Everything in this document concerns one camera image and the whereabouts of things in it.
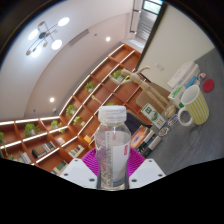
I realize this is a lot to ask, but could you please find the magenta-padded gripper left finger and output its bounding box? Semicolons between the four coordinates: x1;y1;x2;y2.
59;147;101;190

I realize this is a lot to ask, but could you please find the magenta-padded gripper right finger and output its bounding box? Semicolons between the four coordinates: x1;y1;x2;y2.
128;147;167;190

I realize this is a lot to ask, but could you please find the clear plastic water bottle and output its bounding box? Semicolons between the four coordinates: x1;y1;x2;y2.
94;105;132;191

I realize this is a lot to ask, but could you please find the black book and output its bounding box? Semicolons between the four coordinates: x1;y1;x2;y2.
139;131;163;158

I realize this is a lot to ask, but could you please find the book with orange swirl cover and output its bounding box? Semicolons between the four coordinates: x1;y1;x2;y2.
129;124;156;149

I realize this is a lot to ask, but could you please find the round printed badge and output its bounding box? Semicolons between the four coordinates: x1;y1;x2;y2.
168;114;179;127
158;126;170;138

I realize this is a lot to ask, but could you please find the black office chair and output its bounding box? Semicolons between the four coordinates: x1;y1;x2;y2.
124;109;151;136

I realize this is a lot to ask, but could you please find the green and white drink carton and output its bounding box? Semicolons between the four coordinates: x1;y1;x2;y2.
140;103;167;130

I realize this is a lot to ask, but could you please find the wooden shelf unit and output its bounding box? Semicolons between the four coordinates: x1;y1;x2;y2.
0;43;158;176

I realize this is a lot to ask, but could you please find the tan chair back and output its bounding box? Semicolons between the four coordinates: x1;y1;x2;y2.
135;81;171;114

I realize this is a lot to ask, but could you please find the yellow striped white mug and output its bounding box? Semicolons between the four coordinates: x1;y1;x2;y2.
177;84;210;128

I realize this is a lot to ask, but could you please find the small green and white box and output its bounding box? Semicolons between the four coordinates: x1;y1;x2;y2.
167;83;188;109

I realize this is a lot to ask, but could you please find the wooden artist mannequin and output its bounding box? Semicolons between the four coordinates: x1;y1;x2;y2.
109;65;177;119

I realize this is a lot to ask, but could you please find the long white box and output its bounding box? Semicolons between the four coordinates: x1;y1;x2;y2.
166;60;200;89

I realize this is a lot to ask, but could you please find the flat round red coaster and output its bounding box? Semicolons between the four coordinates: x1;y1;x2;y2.
202;78;216;93

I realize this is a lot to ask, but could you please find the ceiling air vent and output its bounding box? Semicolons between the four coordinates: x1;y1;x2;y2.
68;28;90;47

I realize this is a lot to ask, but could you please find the branched ceiling lamp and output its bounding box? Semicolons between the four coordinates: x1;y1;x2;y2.
25;16;71;57

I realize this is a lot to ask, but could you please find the grey window curtain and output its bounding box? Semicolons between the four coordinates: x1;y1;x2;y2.
134;9;161;43

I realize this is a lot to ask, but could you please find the window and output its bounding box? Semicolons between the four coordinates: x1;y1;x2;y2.
142;0;164;15

